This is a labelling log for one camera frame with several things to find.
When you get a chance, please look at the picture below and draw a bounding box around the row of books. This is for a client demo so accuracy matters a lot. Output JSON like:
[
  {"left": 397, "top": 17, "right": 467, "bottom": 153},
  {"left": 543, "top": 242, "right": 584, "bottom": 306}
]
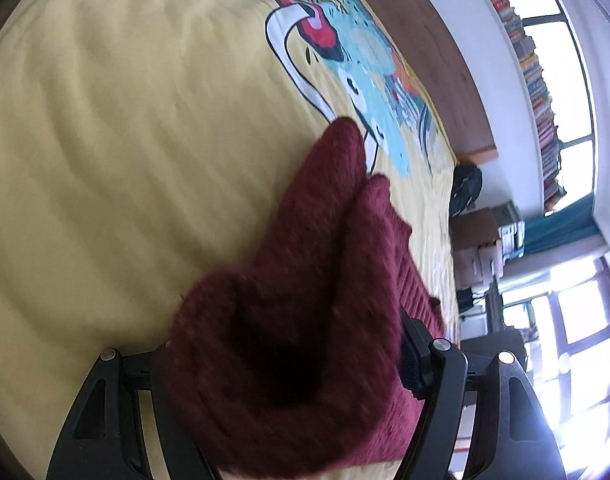
[{"left": 462, "top": 0, "right": 566, "bottom": 213}]

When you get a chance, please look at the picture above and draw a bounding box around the wooden headboard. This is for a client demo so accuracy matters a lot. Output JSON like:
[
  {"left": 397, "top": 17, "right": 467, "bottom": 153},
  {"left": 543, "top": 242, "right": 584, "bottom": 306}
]
[{"left": 337, "top": 0, "right": 500, "bottom": 163}]

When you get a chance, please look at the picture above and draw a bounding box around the yellow printed bedspread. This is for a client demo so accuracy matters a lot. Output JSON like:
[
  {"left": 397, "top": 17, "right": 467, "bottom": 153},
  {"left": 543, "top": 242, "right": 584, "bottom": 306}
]
[{"left": 0, "top": 0, "right": 458, "bottom": 480}]

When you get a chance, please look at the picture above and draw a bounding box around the white printer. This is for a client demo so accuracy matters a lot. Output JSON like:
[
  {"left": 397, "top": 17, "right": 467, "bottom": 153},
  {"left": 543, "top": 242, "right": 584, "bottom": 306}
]
[{"left": 497, "top": 220, "right": 526, "bottom": 257}]

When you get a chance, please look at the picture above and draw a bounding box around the window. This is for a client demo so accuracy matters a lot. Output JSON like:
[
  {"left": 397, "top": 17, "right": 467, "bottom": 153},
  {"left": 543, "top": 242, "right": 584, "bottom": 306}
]
[{"left": 495, "top": 0, "right": 610, "bottom": 480}]

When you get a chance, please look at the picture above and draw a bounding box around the maroon knit sweater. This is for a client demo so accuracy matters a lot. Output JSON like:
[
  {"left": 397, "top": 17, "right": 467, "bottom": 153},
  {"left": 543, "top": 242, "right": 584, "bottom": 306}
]
[{"left": 161, "top": 116, "right": 448, "bottom": 476}]

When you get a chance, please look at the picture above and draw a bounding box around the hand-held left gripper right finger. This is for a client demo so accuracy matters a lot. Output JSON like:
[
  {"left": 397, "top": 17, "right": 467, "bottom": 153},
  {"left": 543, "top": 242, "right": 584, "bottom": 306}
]
[{"left": 397, "top": 310, "right": 568, "bottom": 480}]

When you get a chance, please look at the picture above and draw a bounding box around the teal curtain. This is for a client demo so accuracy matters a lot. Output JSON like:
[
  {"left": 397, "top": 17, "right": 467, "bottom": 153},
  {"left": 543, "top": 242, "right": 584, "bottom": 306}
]
[{"left": 522, "top": 200, "right": 600, "bottom": 256}]

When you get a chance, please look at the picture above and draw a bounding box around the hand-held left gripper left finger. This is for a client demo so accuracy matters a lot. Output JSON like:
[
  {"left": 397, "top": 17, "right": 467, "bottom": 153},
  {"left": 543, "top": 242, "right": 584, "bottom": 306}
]
[{"left": 48, "top": 347, "right": 221, "bottom": 480}]

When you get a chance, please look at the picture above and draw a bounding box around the wooden bedside drawer unit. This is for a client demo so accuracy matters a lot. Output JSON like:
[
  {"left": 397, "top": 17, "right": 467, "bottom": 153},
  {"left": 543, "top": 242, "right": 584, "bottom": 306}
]
[{"left": 452, "top": 210, "right": 503, "bottom": 251}]

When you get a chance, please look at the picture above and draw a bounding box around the black backpack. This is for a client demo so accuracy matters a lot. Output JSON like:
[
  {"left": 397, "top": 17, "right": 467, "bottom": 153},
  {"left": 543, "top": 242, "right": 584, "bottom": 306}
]
[{"left": 449, "top": 162, "right": 483, "bottom": 218}]

